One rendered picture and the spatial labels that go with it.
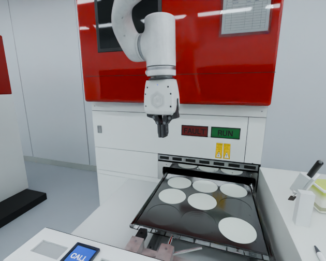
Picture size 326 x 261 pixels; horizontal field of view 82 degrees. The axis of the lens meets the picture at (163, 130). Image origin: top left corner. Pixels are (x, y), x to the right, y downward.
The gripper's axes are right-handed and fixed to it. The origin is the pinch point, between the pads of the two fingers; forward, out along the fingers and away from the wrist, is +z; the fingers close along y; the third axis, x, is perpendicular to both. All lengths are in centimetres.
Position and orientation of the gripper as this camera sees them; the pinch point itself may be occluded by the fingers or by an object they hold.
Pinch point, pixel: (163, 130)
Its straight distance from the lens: 57.4
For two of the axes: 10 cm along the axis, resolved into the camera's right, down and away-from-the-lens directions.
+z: 0.3, 9.8, 2.1
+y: 8.7, 0.8, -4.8
